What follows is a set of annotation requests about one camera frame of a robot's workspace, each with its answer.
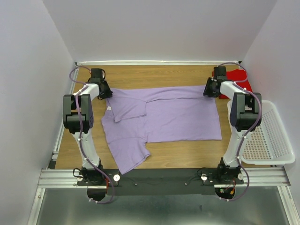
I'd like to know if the purple t-shirt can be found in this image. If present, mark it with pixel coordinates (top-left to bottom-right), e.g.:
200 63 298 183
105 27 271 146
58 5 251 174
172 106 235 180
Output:
102 86 222 174

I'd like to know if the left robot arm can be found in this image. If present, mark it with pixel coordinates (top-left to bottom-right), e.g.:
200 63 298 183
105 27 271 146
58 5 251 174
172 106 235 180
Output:
63 83 113 186

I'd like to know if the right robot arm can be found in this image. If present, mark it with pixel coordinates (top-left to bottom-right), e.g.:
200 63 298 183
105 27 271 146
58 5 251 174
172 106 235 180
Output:
203 77 262 184

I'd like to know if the folded red t-shirt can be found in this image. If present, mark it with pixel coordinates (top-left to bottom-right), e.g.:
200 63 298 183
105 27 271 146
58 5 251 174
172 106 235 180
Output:
218 69 253 100

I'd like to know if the white plastic basket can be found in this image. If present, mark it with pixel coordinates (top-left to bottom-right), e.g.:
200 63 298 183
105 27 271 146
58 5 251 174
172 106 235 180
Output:
240 100 295 165

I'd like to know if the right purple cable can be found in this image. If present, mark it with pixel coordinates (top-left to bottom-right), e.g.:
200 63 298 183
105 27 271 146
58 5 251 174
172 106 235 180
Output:
217 61 263 202

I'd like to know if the purple cable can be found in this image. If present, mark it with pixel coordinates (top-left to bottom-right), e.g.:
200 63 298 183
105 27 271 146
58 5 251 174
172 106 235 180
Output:
68 66 115 204
217 61 263 202

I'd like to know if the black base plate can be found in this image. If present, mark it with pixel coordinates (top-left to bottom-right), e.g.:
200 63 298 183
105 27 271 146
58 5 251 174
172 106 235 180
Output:
73 165 244 198

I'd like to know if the aluminium frame rail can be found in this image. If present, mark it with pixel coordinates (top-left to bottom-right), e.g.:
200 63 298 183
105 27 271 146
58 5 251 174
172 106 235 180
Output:
37 169 77 188

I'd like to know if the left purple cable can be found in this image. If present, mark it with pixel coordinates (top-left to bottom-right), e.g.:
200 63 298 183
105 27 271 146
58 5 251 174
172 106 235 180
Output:
68 66 115 204

